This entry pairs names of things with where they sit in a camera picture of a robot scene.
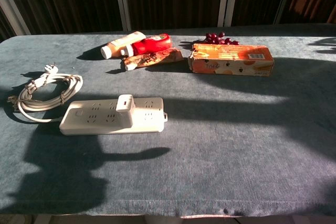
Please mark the orange cardboard box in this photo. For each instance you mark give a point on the orange cardboard box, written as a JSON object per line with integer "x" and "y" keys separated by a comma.
{"x": 231, "y": 60}

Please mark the white plug adapter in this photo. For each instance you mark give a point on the white plug adapter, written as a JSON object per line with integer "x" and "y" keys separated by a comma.
{"x": 125, "y": 110}

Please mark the blue-grey table cloth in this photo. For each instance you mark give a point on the blue-grey table cloth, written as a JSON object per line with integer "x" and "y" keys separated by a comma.
{"x": 210, "y": 142}

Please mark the red ketchup bottle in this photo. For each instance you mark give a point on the red ketchup bottle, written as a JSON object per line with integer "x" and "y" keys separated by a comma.
{"x": 151, "y": 44}

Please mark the brown snack packet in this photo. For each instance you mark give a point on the brown snack packet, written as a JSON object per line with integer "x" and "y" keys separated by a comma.
{"x": 153, "y": 58}

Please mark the dark red grape bunch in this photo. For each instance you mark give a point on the dark red grape bunch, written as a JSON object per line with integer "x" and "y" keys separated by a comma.
{"x": 219, "y": 39}

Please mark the cream sauce bottle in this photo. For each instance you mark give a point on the cream sauce bottle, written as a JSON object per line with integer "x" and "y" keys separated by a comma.
{"x": 122, "y": 43}

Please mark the white power strip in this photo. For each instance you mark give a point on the white power strip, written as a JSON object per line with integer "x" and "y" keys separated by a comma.
{"x": 105, "y": 121}

